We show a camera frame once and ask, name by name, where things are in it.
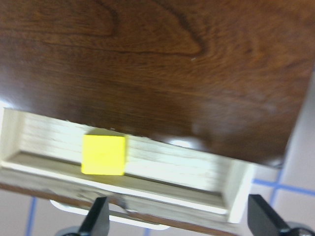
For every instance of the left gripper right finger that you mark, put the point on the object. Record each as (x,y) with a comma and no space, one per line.
(262,219)

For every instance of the light wood drawer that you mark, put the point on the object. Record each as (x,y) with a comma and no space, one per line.
(163,185)

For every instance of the dark wooden cabinet box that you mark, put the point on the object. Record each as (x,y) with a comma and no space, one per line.
(226,76)

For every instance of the yellow block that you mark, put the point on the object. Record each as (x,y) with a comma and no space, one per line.
(103,155)

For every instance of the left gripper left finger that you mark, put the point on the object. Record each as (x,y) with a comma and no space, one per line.
(97,221)

